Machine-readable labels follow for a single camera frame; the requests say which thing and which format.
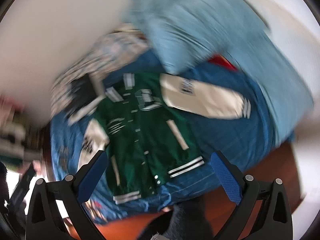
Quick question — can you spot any green varsity jacket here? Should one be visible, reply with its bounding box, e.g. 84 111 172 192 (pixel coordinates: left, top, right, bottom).
79 73 251 204

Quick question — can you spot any plaid pillow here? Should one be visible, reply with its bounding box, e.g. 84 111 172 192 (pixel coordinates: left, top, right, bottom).
50 23 150 116

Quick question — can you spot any light blue blanket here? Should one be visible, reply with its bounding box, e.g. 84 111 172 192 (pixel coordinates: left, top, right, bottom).
126 0 313 145

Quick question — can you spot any black and white garment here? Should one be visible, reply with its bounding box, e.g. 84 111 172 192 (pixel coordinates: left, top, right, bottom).
65 74 105 125

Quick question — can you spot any red-brown wooden bed frame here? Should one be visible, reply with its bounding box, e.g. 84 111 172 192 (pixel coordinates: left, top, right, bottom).
97 142 303 239

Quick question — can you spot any red item behind blanket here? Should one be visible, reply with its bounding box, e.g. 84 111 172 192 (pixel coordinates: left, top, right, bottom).
208 55 237 71

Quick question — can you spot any blue patterned bed sheet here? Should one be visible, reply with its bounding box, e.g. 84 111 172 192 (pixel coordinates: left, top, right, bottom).
50 51 275 224

